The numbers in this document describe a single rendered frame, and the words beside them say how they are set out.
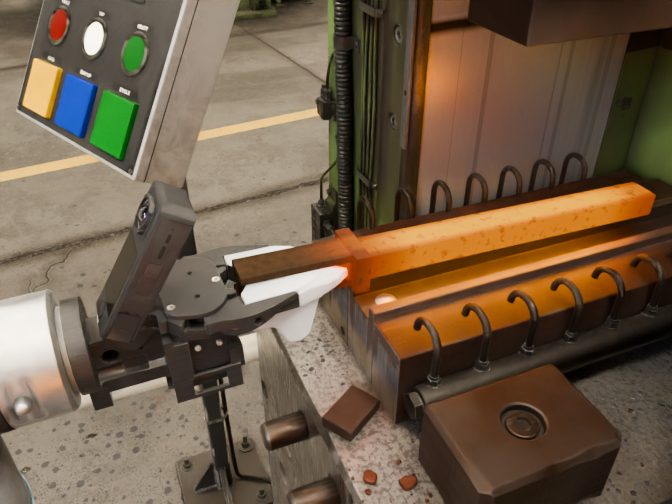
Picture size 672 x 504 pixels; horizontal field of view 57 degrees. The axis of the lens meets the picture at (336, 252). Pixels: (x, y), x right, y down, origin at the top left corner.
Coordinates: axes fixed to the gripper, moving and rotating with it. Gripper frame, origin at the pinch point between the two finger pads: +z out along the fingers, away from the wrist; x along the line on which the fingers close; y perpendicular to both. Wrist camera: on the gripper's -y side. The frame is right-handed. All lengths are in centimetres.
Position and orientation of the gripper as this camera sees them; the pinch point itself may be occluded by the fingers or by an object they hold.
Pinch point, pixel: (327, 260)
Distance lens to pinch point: 49.9
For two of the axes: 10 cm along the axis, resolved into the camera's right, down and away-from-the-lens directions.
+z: 9.3, -2.3, 3.0
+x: 3.8, 5.3, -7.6
